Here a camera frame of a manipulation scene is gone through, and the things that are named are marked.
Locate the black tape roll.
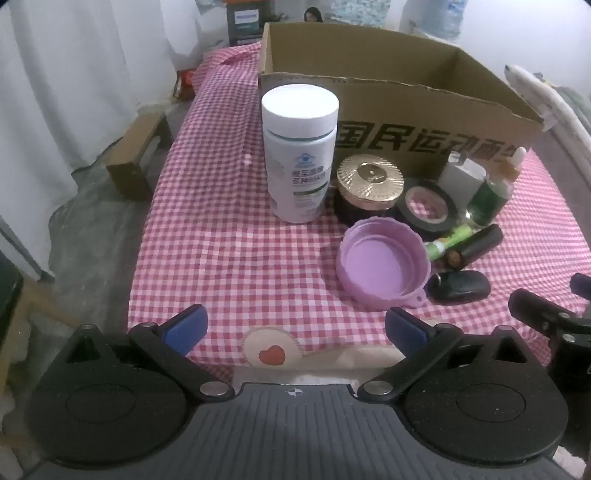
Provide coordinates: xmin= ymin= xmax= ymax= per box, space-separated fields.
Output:
xmin=396 ymin=179 xmax=460 ymax=234

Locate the orange packet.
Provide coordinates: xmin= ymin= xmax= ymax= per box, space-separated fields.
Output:
xmin=173 ymin=69 xmax=198 ymax=100

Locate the purple plastic lid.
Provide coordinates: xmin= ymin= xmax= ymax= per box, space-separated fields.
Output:
xmin=337 ymin=217 xmax=435 ymax=311

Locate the small wooden stool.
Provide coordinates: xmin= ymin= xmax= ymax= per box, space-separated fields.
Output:
xmin=106 ymin=111 xmax=174 ymax=201

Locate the black oval case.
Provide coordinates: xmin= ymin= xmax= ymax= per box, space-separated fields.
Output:
xmin=426 ymin=270 xmax=491 ymax=305

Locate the white curtain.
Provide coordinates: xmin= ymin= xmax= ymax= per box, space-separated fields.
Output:
xmin=0 ymin=0 xmax=185 ymax=278

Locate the green lip balm tube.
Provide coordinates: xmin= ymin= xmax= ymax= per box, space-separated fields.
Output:
xmin=425 ymin=224 xmax=472 ymax=259

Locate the white charger plug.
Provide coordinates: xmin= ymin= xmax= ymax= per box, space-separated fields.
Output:
xmin=436 ymin=151 xmax=488 ymax=210

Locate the green dropper bottle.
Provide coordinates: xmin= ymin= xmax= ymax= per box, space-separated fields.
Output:
xmin=466 ymin=145 xmax=528 ymax=227

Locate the patterned cloth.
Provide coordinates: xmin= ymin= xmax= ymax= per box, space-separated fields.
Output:
xmin=331 ymin=0 xmax=399 ymax=29

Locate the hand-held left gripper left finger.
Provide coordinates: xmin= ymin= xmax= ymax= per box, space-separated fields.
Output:
xmin=62 ymin=304 xmax=235 ymax=401

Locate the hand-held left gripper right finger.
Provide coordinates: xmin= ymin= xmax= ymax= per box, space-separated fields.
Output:
xmin=356 ymin=307 xmax=532 ymax=402

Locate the white fluffy blanket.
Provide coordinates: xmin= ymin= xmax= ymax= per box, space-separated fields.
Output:
xmin=505 ymin=65 xmax=591 ymax=155

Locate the gold lid cream jar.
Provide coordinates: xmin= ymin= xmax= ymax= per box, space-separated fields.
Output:
xmin=333 ymin=154 xmax=406 ymax=227

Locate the black cylinder tube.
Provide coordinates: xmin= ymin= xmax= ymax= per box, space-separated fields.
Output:
xmin=444 ymin=224 xmax=504 ymax=269

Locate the white pill bottle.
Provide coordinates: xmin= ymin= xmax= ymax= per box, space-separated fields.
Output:
xmin=261 ymin=84 xmax=340 ymax=224

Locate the clear water bottle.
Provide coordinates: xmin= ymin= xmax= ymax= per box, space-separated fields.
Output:
xmin=402 ymin=0 xmax=467 ymax=40

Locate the printed cardboard box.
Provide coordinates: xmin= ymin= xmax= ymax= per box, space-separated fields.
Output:
xmin=257 ymin=22 xmax=546 ymax=181

